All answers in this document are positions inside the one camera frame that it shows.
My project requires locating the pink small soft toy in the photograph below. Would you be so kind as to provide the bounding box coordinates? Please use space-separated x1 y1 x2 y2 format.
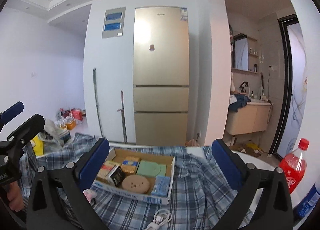
83 189 97 206

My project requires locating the black small box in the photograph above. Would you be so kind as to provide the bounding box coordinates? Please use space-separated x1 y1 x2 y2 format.
106 165 125 187

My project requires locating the round beige puff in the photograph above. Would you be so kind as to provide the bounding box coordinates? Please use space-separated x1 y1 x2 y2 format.
121 175 150 194

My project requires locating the yellow blue cigarette pack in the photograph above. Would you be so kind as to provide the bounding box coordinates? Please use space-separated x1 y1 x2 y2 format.
121 156 141 174

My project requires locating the green pouch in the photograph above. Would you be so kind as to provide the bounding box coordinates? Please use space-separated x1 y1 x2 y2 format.
136 160 167 177

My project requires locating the white cable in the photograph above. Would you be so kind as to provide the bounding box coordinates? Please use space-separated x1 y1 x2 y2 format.
143 208 173 230

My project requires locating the person's left hand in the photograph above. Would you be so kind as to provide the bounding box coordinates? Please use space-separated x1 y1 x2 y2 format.
7 181 24 212

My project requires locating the yellow bag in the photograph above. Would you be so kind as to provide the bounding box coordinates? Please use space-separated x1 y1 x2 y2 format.
31 136 44 156

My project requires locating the blue label bottle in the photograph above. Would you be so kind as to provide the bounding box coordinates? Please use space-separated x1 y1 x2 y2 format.
293 181 320 221

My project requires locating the open grey white bag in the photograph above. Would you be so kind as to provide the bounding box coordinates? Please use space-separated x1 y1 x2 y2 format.
38 119 71 147

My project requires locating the red soda bottle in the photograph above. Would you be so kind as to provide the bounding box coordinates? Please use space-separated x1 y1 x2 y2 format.
279 138 310 194

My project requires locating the tan red cigarette carton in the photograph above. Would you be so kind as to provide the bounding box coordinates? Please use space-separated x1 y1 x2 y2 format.
97 160 120 180

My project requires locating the pile of red bags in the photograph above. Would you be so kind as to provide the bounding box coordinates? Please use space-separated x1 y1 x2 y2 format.
55 108 86 130

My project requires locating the blue plaid cloth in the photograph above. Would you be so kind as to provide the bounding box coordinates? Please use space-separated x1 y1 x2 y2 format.
18 133 237 229

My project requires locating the black framed glass door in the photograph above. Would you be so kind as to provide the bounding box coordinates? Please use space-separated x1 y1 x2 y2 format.
269 14 308 160

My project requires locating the white cardboard box tray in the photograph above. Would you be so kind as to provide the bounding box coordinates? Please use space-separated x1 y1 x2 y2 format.
93 148 175 205

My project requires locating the beige bathroom vanity cabinet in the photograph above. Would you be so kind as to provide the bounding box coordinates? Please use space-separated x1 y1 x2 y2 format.
225 102 272 136

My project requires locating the light blue tissue pack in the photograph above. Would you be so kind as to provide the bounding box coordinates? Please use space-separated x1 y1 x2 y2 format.
151 175 170 197

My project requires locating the dark blue clothes pile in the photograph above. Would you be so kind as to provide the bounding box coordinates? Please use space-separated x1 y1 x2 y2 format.
228 94 251 113

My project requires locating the grey electrical panel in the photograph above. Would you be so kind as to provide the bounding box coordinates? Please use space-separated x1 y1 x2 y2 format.
102 7 126 38

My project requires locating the gold three-door refrigerator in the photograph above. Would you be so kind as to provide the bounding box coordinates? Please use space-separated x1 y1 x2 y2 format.
133 7 189 146

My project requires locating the bathroom mirror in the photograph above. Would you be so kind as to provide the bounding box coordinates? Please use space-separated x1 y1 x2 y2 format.
232 33 249 71

